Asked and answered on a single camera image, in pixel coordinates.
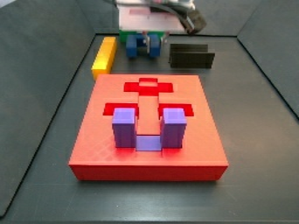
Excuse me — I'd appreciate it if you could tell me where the red slotted base block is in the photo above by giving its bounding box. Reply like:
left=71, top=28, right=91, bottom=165
left=70, top=74, right=230, bottom=181

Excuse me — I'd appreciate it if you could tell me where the green stepped block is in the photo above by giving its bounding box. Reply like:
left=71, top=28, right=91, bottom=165
left=119, top=30, right=137, bottom=43

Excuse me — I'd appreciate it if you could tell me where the purple U-shaped block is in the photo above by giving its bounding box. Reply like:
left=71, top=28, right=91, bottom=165
left=113, top=108, right=188, bottom=151

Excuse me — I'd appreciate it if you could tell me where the black angled fixture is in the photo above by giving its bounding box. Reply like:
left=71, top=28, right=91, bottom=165
left=170, top=44, right=216, bottom=69

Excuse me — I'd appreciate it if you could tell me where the blue U-shaped block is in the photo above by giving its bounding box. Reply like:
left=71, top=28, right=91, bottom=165
left=126, top=33, right=162, bottom=58

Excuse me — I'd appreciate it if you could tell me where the yellow long bar block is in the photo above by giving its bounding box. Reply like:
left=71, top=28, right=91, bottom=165
left=91, top=37, right=118, bottom=79

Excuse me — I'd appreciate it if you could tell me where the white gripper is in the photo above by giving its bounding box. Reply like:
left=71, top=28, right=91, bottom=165
left=117, top=0, right=196, bottom=48

